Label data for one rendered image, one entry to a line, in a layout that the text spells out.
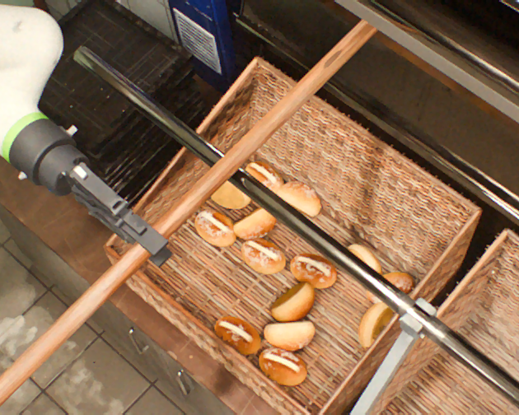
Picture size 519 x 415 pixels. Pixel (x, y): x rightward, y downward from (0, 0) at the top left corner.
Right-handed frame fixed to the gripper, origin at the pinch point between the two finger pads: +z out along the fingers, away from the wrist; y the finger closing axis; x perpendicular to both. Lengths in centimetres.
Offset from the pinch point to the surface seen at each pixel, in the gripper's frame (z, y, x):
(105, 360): -42, 120, 5
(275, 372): 12, 56, -9
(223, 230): -17, 56, -24
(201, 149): -6.0, 2.3, -17.0
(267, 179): -18, 55, -38
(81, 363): -46, 120, 10
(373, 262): 11, 55, -38
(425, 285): 26, 40, -35
